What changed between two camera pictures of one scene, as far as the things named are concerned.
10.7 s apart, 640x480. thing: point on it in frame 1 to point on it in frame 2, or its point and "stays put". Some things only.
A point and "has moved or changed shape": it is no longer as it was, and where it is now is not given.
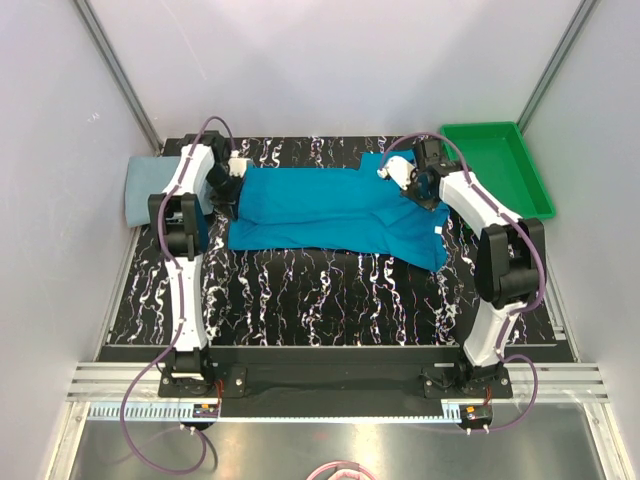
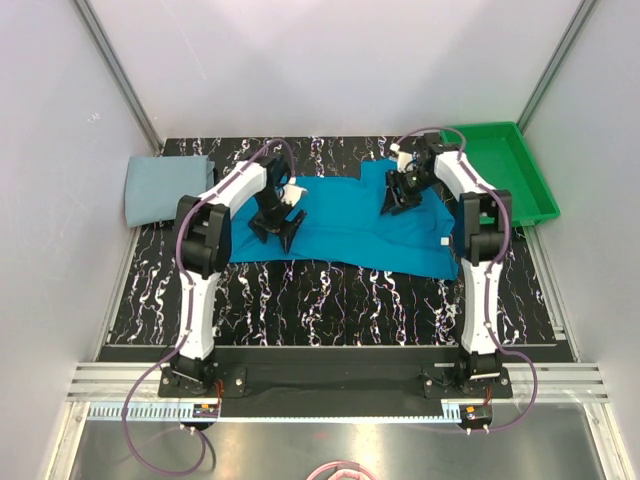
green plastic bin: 498,160 stays put
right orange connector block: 475,413 stays put
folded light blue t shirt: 149,175 stays put
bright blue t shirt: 346,209 has moved or changed shape
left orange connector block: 205,411 stays put
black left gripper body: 225,187 to 273,210
